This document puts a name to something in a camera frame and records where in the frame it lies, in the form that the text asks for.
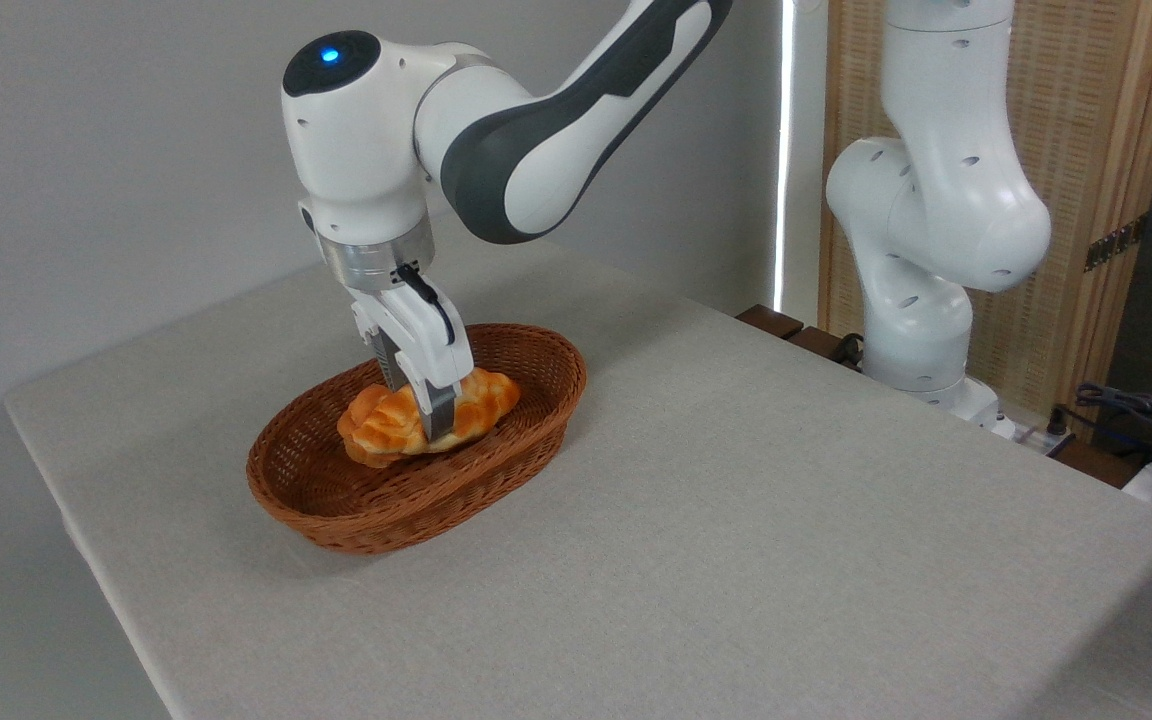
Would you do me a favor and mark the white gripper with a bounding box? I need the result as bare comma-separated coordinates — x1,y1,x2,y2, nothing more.
349,280,475,442

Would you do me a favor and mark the golden braided bread loaf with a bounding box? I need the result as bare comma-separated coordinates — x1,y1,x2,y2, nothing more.
337,368,522,469

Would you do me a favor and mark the brown oval wicker basket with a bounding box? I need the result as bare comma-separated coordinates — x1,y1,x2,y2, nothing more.
246,322,588,556

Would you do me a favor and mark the grey tablecloth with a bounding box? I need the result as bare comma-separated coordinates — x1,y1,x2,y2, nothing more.
4,230,1152,720

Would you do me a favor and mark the dark brown wooden block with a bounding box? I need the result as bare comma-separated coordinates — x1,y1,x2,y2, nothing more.
786,326,863,369
736,305,805,341

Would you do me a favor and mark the brown wooden side table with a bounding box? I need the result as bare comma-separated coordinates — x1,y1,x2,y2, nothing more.
1054,440,1149,490

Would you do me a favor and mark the dark metal screen hinge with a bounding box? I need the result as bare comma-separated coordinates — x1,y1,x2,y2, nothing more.
1084,212,1150,273

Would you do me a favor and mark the wood and bamboo folding screen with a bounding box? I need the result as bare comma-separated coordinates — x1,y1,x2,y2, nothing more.
819,0,1152,441

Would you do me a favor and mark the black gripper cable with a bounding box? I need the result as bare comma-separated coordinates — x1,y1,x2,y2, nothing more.
394,262,458,347

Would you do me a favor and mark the blue and black cable bundle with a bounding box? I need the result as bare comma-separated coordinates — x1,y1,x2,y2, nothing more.
1074,382,1152,453

